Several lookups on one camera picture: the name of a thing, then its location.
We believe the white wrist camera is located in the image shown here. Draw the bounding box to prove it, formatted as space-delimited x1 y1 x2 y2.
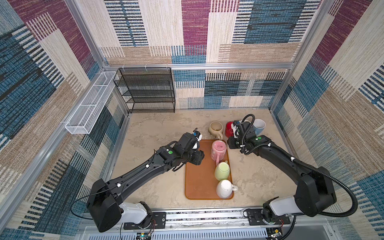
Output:
231 121 242 138
193 128 202 150

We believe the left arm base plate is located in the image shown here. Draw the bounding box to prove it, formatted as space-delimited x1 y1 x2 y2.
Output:
123 212 167 231

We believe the white mug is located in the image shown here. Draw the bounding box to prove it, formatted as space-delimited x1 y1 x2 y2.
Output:
216 180 239 199

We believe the white wire mesh basket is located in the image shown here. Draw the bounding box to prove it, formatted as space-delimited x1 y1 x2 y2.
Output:
65 72 116 135

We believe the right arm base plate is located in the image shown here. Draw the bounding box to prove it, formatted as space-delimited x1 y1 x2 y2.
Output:
243 208 291 226

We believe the blue mug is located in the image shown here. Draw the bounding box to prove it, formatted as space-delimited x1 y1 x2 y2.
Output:
253 119 266 136

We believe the black wire shelf rack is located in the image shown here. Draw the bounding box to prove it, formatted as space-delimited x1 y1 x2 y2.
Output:
114 68 176 114

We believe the orange plastic tray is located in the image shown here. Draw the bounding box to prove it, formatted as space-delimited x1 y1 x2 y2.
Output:
185 140 233 200

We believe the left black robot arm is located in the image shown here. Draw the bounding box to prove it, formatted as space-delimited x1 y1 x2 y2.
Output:
87 130 205 233

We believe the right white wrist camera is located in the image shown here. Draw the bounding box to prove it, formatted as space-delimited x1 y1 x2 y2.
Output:
231 121 242 138

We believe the pink ghost pattern mug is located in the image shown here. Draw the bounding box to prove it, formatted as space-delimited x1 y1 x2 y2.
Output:
211 140 227 166

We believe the light green mug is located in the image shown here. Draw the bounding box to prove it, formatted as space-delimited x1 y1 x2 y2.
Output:
214 162 230 181

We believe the red mug black handle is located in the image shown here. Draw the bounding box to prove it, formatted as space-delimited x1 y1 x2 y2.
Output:
225 122 234 138

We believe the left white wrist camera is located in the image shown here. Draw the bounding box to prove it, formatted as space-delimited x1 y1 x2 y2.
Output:
193 128 202 150

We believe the cream marbled mug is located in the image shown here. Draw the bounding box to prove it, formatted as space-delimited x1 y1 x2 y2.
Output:
209 121 224 141

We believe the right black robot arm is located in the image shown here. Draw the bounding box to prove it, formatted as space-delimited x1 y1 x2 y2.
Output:
227 114 358 224

